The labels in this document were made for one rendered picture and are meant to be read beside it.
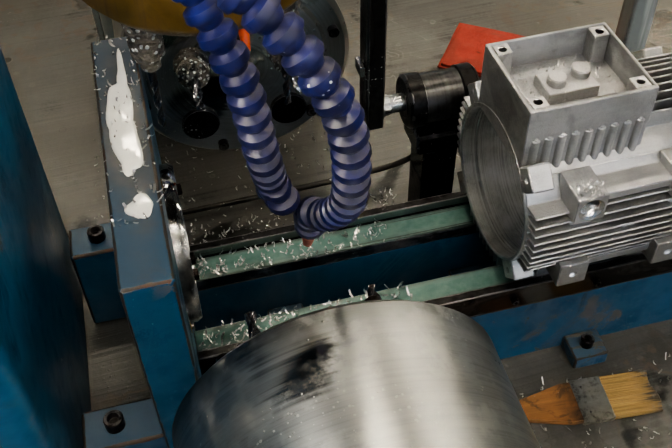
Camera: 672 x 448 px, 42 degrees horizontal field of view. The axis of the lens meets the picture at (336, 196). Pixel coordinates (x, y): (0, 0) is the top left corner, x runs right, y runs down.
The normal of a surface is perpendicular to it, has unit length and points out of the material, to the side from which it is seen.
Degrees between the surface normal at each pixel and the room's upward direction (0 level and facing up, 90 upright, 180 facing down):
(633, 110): 90
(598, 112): 90
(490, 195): 32
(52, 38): 0
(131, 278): 0
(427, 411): 17
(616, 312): 90
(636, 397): 4
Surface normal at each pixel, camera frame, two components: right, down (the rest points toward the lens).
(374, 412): 0.02, -0.70
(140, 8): -0.29, 0.70
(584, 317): 0.25, 0.70
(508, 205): 0.07, -0.46
